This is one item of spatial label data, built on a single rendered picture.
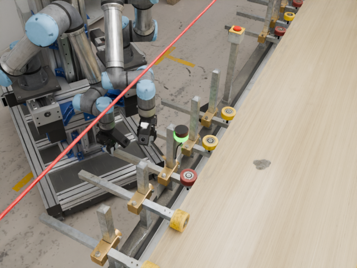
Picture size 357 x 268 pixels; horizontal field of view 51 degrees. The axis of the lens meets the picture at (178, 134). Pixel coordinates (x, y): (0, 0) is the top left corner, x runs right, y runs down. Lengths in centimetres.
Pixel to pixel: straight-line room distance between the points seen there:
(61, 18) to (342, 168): 142
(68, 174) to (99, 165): 22
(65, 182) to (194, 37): 245
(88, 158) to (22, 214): 59
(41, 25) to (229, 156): 101
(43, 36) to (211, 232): 101
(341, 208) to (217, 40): 298
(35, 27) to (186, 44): 289
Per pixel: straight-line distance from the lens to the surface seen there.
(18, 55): 175
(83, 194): 255
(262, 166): 180
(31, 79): 203
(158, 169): 180
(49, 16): 155
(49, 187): 265
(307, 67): 252
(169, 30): 453
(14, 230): 280
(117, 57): 160
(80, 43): 170
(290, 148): 193
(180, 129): 159
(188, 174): 172
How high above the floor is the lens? 225
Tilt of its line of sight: 45 degrees down
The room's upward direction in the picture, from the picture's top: 2 degrees clockwise
